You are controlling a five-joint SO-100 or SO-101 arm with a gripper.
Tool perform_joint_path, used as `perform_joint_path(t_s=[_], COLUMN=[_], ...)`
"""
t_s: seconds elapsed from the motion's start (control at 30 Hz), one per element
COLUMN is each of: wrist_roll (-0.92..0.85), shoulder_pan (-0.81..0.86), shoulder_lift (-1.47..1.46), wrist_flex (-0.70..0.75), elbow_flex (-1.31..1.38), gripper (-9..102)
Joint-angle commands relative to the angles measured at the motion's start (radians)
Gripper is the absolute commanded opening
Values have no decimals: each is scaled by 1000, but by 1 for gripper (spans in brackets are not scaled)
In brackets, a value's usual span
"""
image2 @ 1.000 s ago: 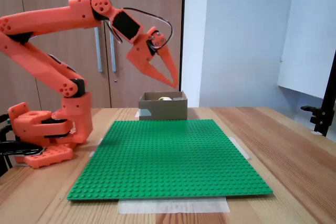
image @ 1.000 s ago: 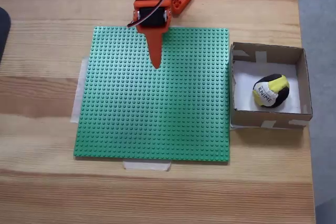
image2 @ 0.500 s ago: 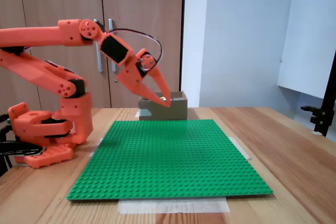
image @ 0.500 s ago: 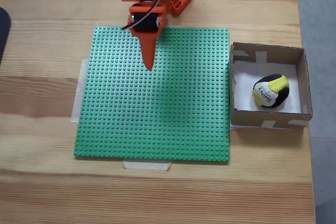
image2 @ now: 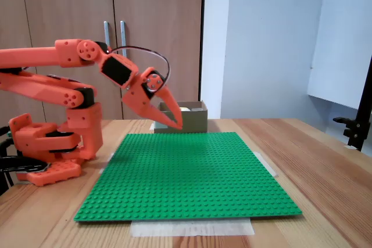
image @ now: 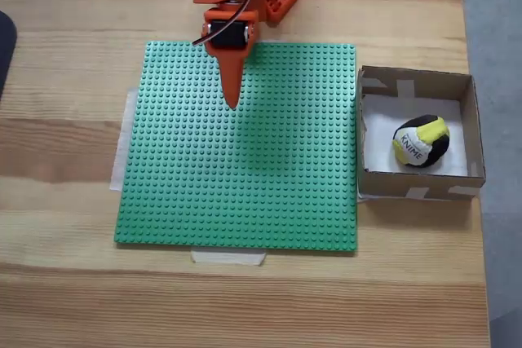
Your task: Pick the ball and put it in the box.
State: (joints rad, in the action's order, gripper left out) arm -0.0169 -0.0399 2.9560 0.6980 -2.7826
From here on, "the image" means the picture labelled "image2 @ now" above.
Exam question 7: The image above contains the brown cardboard box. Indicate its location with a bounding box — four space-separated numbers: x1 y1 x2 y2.
153 100 208 134

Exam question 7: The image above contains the short masking tape strip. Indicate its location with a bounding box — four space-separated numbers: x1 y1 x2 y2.
252 151 279 178
98 152 116 175

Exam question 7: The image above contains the green studded baseplate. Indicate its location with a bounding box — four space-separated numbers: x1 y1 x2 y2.
73 131 303 223

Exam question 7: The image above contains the wide masking tape strip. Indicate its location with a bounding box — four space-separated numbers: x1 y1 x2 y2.
130 218 256 238

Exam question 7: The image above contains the black table clamp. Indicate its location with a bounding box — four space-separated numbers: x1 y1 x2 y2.
0 156 52 173

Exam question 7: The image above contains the thin gripper servo cable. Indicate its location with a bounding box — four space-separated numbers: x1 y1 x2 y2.
109 45 171 87

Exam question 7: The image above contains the silver cabinet door handle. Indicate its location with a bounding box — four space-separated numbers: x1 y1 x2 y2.
120 20 129 59
103 21 113 47

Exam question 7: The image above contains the black cable bundle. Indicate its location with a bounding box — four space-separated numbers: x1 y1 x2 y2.
0 125 15 196

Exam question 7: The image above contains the white wall board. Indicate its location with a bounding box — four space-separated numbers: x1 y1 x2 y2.
307 0 372 111

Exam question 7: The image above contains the black camera stand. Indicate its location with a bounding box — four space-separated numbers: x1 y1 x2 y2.
332 55 372 152

